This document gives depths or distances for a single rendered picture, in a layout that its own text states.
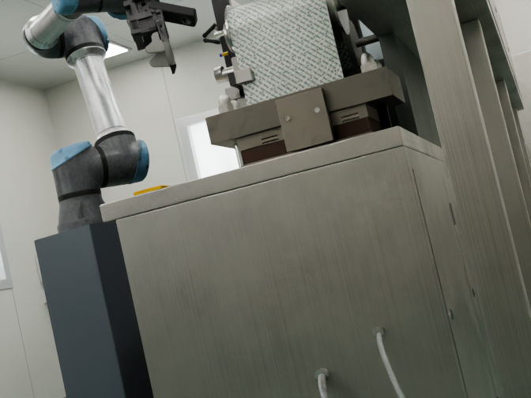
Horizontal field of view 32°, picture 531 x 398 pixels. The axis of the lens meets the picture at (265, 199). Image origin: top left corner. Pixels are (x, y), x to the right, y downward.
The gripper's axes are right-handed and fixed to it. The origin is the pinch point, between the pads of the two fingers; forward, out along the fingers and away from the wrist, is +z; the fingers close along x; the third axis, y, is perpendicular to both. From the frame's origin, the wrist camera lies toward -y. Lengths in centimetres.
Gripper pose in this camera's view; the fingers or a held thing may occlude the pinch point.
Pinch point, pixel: (173, 63)
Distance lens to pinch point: 219.9
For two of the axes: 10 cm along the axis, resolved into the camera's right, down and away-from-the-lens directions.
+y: -9.5, 3.0, -0.6
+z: 3.0, 8.6, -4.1
